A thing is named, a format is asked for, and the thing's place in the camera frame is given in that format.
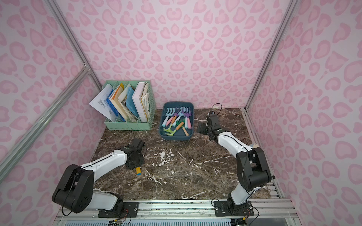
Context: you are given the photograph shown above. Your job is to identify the blue rake yellow handle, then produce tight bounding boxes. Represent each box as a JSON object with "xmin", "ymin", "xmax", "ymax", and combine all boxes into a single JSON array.
[{"xmin": 136, "ymin": 167, "xmax": 141, "ymax": 176}]

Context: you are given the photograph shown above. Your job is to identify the lime rake orange handle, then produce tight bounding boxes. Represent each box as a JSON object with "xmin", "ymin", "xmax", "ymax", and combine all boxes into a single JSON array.
[{"xmin": 164, "ymin": 120, "xmax": 173, "ymax": 133}]

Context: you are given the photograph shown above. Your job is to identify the light blue rake mint handle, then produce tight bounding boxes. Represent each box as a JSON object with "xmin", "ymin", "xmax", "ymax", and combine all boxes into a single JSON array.
[{"xmin": 181, "ymin": 107, "xmax": 188, "ymax": 129}]

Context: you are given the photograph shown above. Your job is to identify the dark green rake wooden handle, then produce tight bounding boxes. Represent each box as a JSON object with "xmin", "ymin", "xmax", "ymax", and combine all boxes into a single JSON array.
[{"xmin": 176, "ymin": 121, "xmax": 189, "ymax": 137}]

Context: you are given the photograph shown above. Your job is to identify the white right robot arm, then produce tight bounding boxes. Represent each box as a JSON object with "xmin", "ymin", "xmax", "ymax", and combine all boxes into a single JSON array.
[{"xmin": 197, "ymin": 111, "xmax": 272, "ymax": 215}]

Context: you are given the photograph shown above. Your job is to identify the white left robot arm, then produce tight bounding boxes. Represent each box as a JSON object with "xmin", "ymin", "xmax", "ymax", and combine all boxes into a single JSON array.
[{"xmin": 52, "ymin": 138, "xmax": 146, "ymax": 218}]

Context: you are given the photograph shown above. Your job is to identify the dark teal storage box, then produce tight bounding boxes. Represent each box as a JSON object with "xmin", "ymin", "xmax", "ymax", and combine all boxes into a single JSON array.
[{"xmin": 158, "ymin": 101, "xmax": 195, "ymax": 141}]

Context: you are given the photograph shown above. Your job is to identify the green file organizer crate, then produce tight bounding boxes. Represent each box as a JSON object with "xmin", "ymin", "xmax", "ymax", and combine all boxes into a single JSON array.
[{"xmin": 103, "ymin": 80, "xmax": 156, "ymax": 131}]

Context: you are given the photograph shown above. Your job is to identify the blue folder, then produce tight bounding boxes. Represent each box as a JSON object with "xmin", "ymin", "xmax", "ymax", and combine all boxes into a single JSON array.
[{"xmin": 107, "ymin": 90, "xmax": 125, "ymax": 122}]

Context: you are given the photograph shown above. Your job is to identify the white thick book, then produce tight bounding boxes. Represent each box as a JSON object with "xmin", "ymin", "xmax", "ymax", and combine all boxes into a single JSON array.
[{"xmin": 132, "ymin": 82, "xmax": 150, "ymax": 122}]

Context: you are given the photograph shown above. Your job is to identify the teal book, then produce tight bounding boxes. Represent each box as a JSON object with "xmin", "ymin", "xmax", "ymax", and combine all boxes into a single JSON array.
[{"xmin": 118, "ymin": 84, "xmax": 139, "ymax": 122}]

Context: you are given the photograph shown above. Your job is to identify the orange book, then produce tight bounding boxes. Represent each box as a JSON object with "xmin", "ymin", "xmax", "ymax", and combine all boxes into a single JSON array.
[{"xmin": 109, "ymin": 83, "xmax": 129, "ymax": 122}]

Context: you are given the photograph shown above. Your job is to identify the white paper sheets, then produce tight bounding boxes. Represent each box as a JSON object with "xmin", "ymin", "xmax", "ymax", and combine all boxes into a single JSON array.
[{"xmin": 89, "ymin": 84, "xmax": 117, "ymax": 122}]

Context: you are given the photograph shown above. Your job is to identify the light blue rake white handle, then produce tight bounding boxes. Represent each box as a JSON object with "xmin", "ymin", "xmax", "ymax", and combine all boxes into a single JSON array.
[{"xmin": 172, "ymin": 107, "xmax": 183, "ymax": 127}]

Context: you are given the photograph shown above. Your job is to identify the purple rake pink handle small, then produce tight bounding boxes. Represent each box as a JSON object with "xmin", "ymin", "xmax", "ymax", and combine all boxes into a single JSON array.
[{"xmin": 166, "ymin": 108, "xmax": 178, "ymax": 126}]

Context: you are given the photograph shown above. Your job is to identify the teal rake mint handle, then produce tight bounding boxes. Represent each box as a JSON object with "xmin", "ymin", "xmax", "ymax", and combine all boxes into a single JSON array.
[{"xmin": 162, "ymin": 108, "xmax": 173, "ymax": 127}]

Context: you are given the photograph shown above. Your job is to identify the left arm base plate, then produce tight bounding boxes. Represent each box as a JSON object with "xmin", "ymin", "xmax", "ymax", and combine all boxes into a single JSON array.
[{"xmin": 98, "ymin": 201, "xmax": 139, "ymax": 218}]

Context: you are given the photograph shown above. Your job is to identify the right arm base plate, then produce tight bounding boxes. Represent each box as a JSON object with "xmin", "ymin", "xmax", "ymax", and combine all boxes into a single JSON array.
[{"xmin": 212, "ymin": 199, "xmax": 254, "ymax": 218}]

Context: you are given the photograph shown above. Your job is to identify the aluminium front rail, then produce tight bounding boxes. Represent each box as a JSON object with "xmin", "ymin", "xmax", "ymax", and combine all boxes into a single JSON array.
[{"xmin": 53, "ymin": 198, "xmax": 301, "ymax": 226}]

